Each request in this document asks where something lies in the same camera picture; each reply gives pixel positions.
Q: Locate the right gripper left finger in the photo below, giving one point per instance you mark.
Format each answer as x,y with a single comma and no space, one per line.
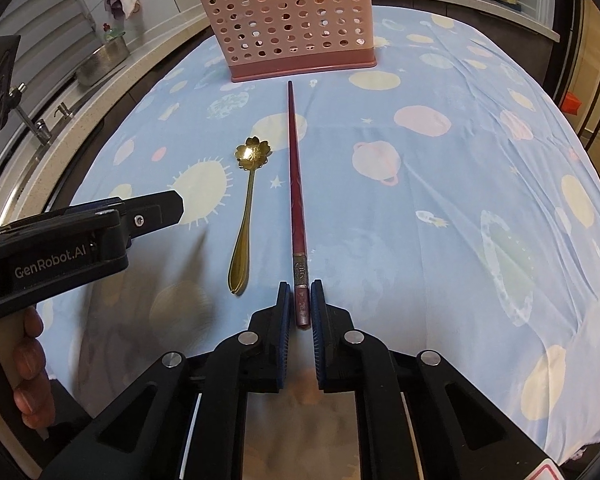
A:
272,325

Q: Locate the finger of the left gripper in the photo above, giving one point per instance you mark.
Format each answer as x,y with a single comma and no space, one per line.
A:
150,213

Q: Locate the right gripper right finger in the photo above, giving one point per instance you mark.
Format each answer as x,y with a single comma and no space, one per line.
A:
329,324

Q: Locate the dark red chopstick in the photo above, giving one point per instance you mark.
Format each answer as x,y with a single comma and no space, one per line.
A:
298,230

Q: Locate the gold flower spoon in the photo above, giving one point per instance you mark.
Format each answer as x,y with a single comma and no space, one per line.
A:
250,156

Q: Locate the steel kitchen faucet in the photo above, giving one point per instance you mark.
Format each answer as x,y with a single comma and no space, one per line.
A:
30,115

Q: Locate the left hand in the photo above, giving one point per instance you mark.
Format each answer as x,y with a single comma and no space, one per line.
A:
33,395

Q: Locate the steel sink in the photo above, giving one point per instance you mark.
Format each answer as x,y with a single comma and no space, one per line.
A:
65,115

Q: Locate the blue planet pattern tablecloth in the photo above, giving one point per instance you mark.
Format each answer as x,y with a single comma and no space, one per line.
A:
449,205

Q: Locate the green dish soap bottle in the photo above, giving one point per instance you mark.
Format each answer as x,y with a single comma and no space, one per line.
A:
112,33

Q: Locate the pink perforated utensil holder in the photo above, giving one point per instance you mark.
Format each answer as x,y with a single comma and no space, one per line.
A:
275,38

